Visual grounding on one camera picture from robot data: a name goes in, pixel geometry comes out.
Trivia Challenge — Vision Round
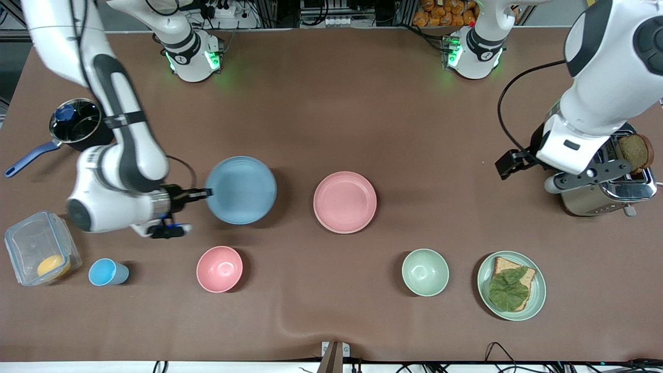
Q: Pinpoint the black saucepan blue handle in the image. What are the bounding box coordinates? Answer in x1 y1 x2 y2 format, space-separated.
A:
5 97 116 178

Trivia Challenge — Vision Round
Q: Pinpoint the white power strip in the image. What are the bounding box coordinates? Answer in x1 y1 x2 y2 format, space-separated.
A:
199 0 240 19

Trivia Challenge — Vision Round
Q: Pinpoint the dark toast slice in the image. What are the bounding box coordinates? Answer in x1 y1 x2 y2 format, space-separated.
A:
617 133 655 175

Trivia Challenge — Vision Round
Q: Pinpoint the beige chrome toaster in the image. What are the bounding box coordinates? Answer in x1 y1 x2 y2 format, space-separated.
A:
558 122 658 217

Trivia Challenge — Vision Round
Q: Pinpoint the brown table cloth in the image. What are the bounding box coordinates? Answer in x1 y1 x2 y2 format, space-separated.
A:
0 27 663 363

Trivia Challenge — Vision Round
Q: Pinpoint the pink plate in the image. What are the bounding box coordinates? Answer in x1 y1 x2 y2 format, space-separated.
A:
313 171 378 234

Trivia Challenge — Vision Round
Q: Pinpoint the blue plate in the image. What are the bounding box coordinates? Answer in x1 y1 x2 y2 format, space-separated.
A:
205 156 278 225

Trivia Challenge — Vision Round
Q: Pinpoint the glass lid blue knob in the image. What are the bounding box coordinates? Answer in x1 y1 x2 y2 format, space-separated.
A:
49 98 102 144

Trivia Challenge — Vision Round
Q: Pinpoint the pink bowl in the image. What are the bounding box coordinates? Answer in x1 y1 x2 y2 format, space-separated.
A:
196 246 243 294

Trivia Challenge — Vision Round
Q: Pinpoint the blue cup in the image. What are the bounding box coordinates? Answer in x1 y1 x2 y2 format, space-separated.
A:
88 258 130 286

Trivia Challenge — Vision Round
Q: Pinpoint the green bowl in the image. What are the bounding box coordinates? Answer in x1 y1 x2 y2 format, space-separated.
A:
402 249 450 297

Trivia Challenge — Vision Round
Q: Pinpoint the green plate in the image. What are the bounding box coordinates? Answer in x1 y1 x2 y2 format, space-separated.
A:
477 251 547 322

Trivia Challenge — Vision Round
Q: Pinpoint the brown bread slice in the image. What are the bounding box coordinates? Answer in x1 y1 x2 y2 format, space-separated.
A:
491 256 537 311

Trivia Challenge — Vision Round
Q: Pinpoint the bag of orange snacks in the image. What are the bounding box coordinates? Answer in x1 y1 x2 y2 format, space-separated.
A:
413 0 480 27

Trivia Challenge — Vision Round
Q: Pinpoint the metal table edge bracket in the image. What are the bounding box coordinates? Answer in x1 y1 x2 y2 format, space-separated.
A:
321 341 351 373

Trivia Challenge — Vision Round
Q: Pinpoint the clear plastic container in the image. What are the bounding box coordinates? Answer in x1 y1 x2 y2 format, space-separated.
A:
4 210 82 286

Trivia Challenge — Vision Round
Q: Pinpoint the yellow food piece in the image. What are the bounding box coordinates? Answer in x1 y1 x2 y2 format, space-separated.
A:
37 255 71 279

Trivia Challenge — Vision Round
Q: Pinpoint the black looped floor cable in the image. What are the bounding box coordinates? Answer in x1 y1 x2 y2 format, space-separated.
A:
484 341 520 373

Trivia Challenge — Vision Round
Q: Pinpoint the green lettuce leaf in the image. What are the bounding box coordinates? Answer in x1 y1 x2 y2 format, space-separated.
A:
488 266 530 312

